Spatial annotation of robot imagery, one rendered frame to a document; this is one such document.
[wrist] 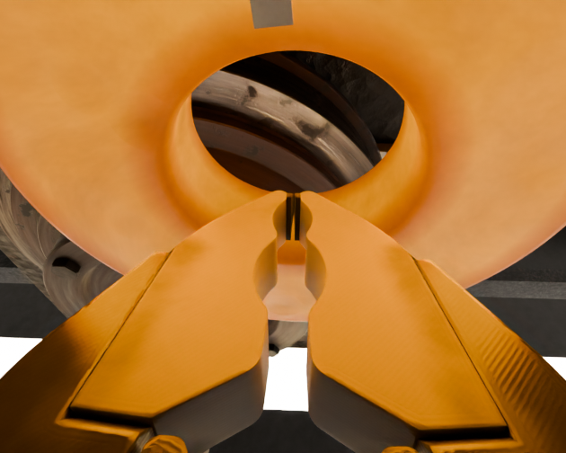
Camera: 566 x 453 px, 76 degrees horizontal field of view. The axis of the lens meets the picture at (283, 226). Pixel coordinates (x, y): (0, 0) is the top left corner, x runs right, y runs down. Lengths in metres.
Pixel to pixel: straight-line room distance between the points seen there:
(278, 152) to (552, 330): 8.96
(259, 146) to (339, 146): 0.07
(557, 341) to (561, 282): 3.04
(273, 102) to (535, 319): 8.94
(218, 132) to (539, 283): 5.90
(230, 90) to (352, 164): 0.13
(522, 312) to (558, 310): 0.75
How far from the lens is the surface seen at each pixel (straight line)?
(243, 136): 0.31
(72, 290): 0.43
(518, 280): 5.92
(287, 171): 0.33
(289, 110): 0.31
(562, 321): 9.43
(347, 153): 0.34
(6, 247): 0.91
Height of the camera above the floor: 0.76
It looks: 48 degrees up
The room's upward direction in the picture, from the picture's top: 178 degrees clockwise
